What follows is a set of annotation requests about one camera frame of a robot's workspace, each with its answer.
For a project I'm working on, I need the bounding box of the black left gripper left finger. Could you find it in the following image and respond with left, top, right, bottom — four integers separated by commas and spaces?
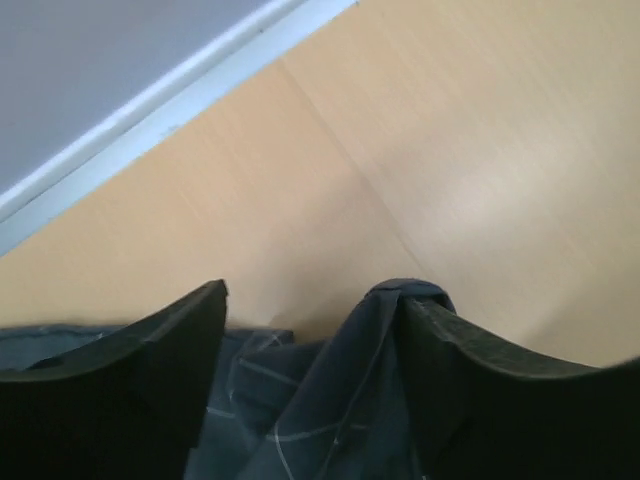
1, 280, 227, 479

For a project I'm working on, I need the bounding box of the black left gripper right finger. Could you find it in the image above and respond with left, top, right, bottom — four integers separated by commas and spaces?
399, 298, 639, 479

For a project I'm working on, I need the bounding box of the grey checked pillowcase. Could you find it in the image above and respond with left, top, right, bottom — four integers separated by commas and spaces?
0, 276, 459, 480

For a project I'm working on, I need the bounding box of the aluminium table edge frame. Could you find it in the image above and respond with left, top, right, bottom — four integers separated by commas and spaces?
1, 1, 347, 252

